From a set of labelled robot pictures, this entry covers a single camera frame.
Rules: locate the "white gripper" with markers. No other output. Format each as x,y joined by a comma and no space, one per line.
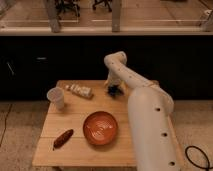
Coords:
112,80

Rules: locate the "blue eraser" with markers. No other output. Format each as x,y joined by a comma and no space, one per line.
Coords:
114,94

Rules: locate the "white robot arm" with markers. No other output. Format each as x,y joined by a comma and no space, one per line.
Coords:
149,107

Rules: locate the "orange ceramic bowl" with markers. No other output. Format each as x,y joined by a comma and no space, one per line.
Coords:
100,128

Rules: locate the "wooden table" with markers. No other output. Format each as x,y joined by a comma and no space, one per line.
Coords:
77,151

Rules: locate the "translucent plastic cup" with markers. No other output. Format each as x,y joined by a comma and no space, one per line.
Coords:
56,96

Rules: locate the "brown sausage toy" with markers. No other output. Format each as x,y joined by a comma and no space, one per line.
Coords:
62,139

